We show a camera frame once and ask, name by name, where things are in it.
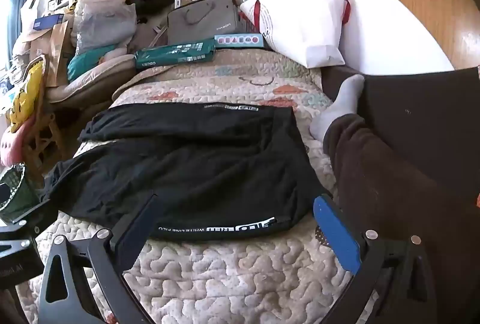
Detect white tote bag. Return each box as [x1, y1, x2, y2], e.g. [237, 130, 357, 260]
[17, 0, 42, 42]

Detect grey laptop bag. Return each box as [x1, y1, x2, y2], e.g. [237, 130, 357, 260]
[167, 0, 242, 45]

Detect green cardboard box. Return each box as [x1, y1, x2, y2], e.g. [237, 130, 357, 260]
[134, 39, 216, 70]

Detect teal cloth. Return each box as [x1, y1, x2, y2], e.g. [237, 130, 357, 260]
[67, 45, 115, 81]

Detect quilted patchwork blanket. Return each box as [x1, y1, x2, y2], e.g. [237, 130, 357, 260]
[17, 47, 372, 324]

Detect beige cushion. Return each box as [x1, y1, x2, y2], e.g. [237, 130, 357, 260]
[47, 54, 137, 103]

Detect clear plastic bag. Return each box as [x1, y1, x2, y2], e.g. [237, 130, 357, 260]
[73, 0, 137, 47]

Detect green ribbed basket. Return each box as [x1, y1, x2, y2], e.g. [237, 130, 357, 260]
[0, 164, 41, 223]

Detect teal long box coloured shapes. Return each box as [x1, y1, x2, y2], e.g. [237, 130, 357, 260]
[214, 32, 263, 48]

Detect brown paper bag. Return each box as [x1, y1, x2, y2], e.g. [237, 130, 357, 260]
[28, 22, 76, 87]

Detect white paper bag red handles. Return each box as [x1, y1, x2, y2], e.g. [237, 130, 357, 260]
[240, 0, 351, 69]

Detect blue box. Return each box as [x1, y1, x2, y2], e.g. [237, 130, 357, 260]
[34, 14, 64, 33]

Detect pink plush toy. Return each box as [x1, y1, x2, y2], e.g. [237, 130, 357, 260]
[0, 118, 38, 167]

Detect person's leg in brown trousers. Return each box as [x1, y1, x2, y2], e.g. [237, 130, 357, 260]
[324, 113, 480, 324]

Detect black pants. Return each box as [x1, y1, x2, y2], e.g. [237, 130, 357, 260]
[39, 102, 331, 243]

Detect person's white sock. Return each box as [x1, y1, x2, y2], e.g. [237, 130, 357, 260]
[309, 75, 366, 143]

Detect wooden chair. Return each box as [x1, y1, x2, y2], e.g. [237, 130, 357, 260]
[26, 110, 64, 178]

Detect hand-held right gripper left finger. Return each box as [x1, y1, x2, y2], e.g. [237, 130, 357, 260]
[37, 193, 160, 324]

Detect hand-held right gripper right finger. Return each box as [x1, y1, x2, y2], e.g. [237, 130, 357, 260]
[313, 194, 439, 324]

